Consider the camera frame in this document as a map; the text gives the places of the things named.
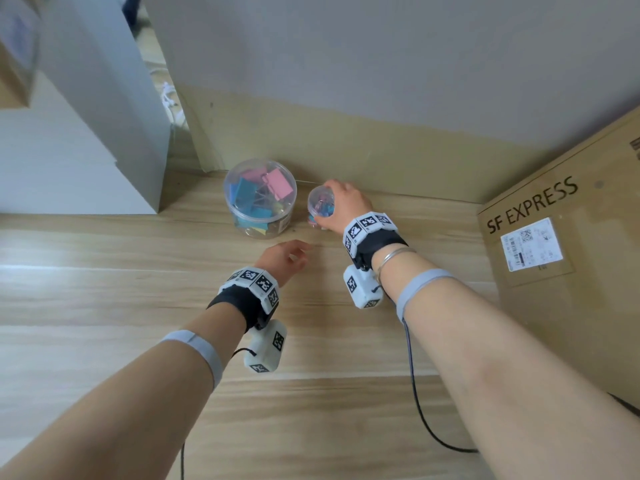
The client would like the person's right hand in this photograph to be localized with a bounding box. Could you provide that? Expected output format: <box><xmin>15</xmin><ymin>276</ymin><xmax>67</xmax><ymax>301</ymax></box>
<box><xmin>313</xmin><ymin>179</ymin><xmax>373</xmax><ymax>233</ymax></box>

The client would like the person's left hand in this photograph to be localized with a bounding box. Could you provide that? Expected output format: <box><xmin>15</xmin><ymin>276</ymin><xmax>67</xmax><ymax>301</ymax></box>
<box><xmin>255</xmin><ymin>239</ymin><xmax>312</xmax><ymax>288</ymax></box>

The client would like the small clear plastic jar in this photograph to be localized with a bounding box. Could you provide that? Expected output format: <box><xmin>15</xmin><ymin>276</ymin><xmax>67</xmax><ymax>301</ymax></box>
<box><xmin>306</xmin><ymin>184</ymin><xmax>336</xmax><ymax>228</ymax></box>

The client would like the large clear plastic jar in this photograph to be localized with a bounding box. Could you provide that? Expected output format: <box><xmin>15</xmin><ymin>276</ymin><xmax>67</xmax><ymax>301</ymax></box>
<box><xmin>223</xmin><ymin>158</ymin><xmax>298</xmax><ymax>239</ymax></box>

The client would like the large teal binder clip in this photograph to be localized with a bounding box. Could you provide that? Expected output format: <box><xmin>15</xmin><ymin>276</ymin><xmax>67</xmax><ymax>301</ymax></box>
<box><xmin>237</xmin><ymin>207</ymin><xmax>273</xmax><ymax>231</ymax></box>

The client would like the large blue binder clip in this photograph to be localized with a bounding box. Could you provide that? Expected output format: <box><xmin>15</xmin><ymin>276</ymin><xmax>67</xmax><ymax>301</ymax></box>
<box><xmin>233</xmin><ymin>177</ymin><xmax>261</xmax><ymax>215</ymax></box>

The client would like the grey forearm band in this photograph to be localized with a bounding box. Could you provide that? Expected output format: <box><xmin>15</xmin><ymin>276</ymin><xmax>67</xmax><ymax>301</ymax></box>
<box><xmin>159</xmin><ymin>329</ymin><xmax>223</xmax><ymax>391</ymax></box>
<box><xmin>395</xmin><ymin>268</ymin><xmax>459</xmax><ymax>323</ymax></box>

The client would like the person's left forearm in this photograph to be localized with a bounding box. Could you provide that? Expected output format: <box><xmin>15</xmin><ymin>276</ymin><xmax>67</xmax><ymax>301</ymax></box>
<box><xmin>0</xmin><ymin>304</ymin><xmax>249</xmax><ymax>480</ymax></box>

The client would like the person's right forearm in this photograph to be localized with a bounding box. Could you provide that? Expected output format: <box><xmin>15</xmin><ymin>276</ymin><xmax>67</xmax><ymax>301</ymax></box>
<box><xmin>379</xmin><ymin>254</ymin><xmax>640</xmax><ymax>480</ymax></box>

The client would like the marker tag wristband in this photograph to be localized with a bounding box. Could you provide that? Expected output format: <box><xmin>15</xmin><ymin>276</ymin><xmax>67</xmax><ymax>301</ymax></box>
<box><xmin>227</xmin><ymin>266</ymin><xmax>281</xmax><ymax>321</ymax></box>
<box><xmin>342</xmin><ymin>212</ymin><xmax>399</xmax><ymax>258</ymax></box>

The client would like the grey and tan partition board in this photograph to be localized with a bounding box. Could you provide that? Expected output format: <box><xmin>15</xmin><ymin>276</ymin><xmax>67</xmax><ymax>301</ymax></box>
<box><xmin>139</xmin><ymin>0</ymin><xmax>640</xmax><ymax>205</ymax></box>

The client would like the brown shipping box black logo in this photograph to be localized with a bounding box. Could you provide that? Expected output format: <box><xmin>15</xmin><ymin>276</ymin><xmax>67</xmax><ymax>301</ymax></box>
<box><xmin>476</xmin><ymin>104</ymin><xmax>640</xmax><ymax>415</ymax></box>

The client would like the white cardboard box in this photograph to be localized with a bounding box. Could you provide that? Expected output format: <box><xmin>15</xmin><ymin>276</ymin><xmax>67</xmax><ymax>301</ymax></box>
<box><xmin>0</xmin><ymin>0</ymin><xmax>173</xmax><ymax>215</ymax></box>

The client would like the brown box red dashed print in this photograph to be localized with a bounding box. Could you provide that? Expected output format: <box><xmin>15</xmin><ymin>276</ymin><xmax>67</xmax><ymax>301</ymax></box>
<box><xmin>0</xmin><ymin>0</ymin><xmax>41</xmax><ymax>109</ymax></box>

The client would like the black wrist strap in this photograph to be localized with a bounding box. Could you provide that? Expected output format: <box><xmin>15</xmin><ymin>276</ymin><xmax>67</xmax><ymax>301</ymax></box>
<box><xmin>206</xmin><ymin>285</ymin><xmax>266</xmax><ymax>333</ymax></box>
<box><xmin>355</xmin><ymin>229</ymin><xmax>409</xmax><ymax>271</ymax></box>

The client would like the silver bracelet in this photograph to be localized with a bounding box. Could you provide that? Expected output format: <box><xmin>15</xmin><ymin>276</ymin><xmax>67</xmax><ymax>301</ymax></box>
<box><xmin>375</xmin><ymin>246</ymin><xmax>417</xmax><ymax>278</ymax></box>

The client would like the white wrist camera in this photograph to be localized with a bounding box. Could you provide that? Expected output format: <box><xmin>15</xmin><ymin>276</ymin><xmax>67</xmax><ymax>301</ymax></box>
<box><xmin>343</xmin><ymin>264</ymin><xmax>385</xmax><ymax>309</ymax></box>
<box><xmin>243</xmin><ymin>319</ymin><xmax>289</xmax><ymax>374</ymax></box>

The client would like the white cable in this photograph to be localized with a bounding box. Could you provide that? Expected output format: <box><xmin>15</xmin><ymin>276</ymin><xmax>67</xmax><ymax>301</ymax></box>
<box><xmin>159</xmin><ymin>82</ymin><xmax>189</xmax><ymax>128</ymax></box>

